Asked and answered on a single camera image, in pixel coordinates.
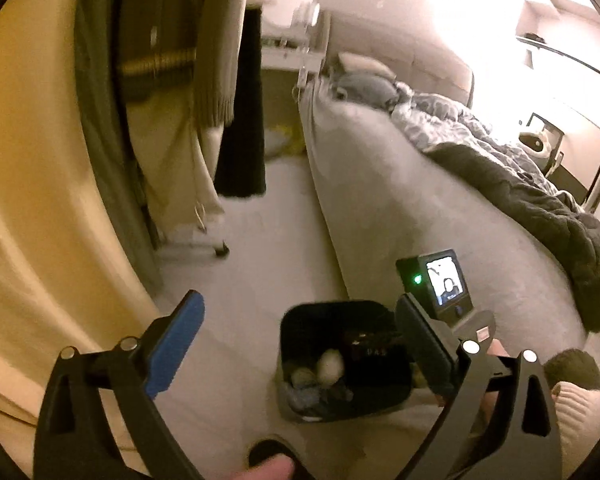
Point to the white vanity table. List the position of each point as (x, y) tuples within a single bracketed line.
[(290, 45)]

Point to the person's right forearm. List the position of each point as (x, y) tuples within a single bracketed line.
[(580, 410)]

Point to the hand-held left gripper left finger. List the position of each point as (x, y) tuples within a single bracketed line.
[(172, 347)]

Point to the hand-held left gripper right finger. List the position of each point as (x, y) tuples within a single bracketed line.
[(427, 347)]

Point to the dark grey fleece blanket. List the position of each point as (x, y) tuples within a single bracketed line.
[(540, 200)]

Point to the person's right hand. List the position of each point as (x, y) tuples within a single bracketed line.
[(486, 402)]

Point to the bed with grey sheet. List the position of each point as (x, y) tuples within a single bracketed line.
[(405, 210)]

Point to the grey upholstered headboard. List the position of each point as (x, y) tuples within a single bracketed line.
[(420, 55)]

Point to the black hanging garment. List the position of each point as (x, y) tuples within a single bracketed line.
[(242, 125)]

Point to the white wardrobe with black frame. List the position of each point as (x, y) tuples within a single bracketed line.
[(590, 110)]

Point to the person's left hand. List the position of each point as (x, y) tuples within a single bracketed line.
[(267, 471)]

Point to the black metal frame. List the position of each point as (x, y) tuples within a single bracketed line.
[(560, 152)]

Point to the clothes rack base with wheels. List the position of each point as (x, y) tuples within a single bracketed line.
[(200, 245)]

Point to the black plastic bin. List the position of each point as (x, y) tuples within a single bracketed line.
[(300, 330)]

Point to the blue patterned duvet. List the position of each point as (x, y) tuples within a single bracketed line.
[(455, 120)]

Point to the cream curtain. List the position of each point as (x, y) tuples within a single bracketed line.
[(40, 210)]

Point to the grey floor cushion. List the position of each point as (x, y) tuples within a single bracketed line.
[(275, 141)]

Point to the black slipper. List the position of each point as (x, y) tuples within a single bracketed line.
[(265, 450)]

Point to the grey pillow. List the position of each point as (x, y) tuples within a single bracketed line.
[(365, 89)]

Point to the beige pillow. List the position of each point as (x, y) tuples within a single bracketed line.
[(365, 65)]

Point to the taupe knit sweater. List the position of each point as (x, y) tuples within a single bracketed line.
[(220, 60)]

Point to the olive jacket with striped hem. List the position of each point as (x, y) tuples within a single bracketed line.
[(115, 110)]

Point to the yellow bag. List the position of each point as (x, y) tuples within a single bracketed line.
[(295, 142)]

